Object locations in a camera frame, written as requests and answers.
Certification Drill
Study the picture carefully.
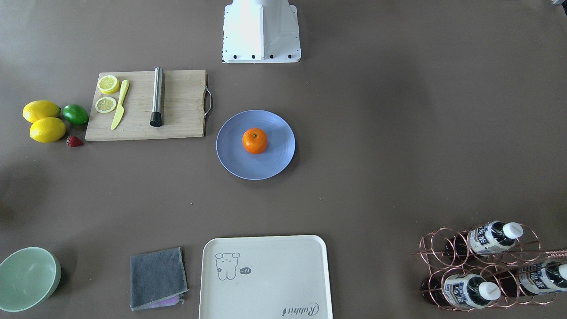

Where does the blue plate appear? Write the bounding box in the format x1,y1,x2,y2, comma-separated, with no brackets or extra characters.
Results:
215,110,295,180

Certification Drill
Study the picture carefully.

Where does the orange mandarin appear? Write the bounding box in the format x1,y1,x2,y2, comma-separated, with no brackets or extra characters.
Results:
242,128,268,154

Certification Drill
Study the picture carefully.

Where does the cream rabbit tray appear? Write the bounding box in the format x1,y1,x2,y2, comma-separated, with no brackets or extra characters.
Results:
198,235,334,319

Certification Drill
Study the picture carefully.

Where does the wooden cutting board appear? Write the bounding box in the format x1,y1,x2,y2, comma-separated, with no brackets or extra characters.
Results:
85,70,210,142

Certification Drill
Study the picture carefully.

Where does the steel muddler black tip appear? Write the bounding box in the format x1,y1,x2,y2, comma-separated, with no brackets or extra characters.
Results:
149,67,164,127

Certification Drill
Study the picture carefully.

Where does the yellow plastic knife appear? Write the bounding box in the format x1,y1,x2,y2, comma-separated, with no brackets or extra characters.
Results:
111,79,130,130

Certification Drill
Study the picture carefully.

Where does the grey folded cloth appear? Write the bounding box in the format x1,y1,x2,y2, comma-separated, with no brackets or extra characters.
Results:
130,247,189,311

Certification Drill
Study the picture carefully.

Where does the lemon slice lower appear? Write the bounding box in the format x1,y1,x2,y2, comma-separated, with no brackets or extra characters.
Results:
94,96,117,114

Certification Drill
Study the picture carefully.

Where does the lemon half upper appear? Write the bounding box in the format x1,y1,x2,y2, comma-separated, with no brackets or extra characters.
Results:
97,75,120,95

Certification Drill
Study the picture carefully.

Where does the red strawberry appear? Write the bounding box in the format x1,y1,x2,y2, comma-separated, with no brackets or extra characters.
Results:
66,136,84,148

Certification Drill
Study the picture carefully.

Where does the green lime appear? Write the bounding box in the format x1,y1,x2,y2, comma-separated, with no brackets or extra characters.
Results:
62,104,89,125

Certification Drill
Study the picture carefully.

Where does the tea bottle bottom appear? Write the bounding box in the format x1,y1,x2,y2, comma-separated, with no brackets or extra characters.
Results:
421,274,501,311
497,260,567,297

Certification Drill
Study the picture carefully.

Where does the tea bottle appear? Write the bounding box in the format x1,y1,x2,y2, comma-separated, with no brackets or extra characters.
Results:
421,274,501,311
497,260,567,297
443,221,523,260

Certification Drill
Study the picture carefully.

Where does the tea bottle top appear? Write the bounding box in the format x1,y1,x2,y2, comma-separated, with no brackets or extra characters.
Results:
443,221,523,260

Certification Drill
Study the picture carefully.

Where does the whole yellow lemon lower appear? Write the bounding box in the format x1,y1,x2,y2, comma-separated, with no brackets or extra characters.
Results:
30,117,66,143

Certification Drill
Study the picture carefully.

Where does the whole yellow lemon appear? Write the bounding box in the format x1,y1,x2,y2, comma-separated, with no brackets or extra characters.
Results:
22,100,61,124
30,117,66,143

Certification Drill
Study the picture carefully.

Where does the whole yellow lemon upper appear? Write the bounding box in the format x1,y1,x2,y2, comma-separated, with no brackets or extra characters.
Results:
22,100,61,124

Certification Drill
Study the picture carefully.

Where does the green bowl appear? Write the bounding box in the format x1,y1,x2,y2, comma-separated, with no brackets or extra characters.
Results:
0,247,62,312

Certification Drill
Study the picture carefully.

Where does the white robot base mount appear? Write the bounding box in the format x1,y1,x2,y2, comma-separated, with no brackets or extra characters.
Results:
221,0,302,63

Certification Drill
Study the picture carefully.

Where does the copper wire bottle rack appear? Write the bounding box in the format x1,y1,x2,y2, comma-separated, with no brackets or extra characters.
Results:
418,224,566,311

